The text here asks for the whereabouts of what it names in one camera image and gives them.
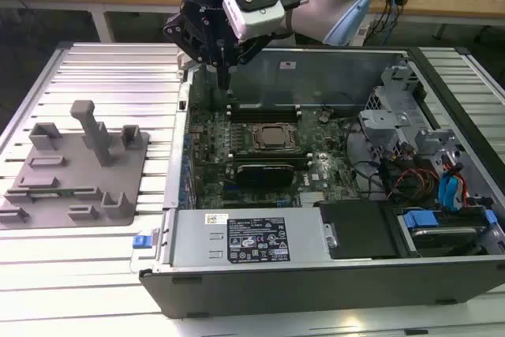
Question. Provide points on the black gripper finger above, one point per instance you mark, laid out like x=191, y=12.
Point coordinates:
x=246, y=53
x=185, y=37

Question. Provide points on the green RAM stick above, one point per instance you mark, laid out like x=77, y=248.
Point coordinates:
x=66, y=191

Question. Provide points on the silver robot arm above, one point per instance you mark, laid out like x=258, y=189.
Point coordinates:
x=315, y=13

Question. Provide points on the silver CPU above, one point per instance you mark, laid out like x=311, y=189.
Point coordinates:
x=273, y=135

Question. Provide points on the coin cell battery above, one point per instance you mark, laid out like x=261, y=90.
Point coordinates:
x=325, y=116

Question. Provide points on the black graphics card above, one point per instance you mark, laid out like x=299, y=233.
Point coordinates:
x=264, y=175

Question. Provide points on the green motherboard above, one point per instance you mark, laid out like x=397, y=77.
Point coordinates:
x=327, y=163

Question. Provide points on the grey parts rack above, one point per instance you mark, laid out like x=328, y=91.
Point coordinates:
x=126, y=171

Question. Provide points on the grey metal drive cage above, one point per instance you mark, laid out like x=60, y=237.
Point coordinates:
x=384, y=118

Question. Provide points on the silver chipset heat sink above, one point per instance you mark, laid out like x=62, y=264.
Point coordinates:
x=321, y=197

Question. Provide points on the grey power supply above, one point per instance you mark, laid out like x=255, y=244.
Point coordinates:
x=193, y=238

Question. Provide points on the black plastic shroud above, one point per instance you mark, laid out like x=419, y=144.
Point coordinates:
x=355, y=230

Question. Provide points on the blue case latch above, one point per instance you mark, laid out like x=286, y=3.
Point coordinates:
x=142, y=242

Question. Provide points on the blue disk carrier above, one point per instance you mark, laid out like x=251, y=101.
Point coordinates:
x=420, y=219

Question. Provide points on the black PC case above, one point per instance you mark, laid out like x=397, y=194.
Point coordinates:
x=315, y=293

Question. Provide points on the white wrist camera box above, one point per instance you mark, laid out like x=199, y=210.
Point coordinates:
x=256, y=17

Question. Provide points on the grey metal bracket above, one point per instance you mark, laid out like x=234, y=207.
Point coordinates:
x=434, y=139

